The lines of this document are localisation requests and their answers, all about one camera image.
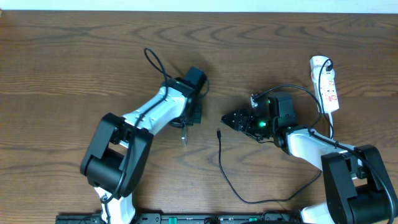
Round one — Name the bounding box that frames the Galaxy S25 Ultra smartphone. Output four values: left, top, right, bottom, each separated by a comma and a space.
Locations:
182, 124, 187, 145

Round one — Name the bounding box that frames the black charger cable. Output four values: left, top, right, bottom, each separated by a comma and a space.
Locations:
216, 58, 334, 205

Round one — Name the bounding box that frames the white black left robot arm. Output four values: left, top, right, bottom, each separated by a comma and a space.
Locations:
80, 67, 208, 223

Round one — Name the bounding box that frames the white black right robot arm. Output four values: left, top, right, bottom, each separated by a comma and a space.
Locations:
221, 92, 397, 223

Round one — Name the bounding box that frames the white power strip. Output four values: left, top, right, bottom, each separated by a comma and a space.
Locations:
310, 55, 339, 114

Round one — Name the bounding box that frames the white power strip cord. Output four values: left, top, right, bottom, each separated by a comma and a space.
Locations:
327, 112, 335, 139

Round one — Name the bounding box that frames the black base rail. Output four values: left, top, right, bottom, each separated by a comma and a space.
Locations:
55, 212, 302, 224

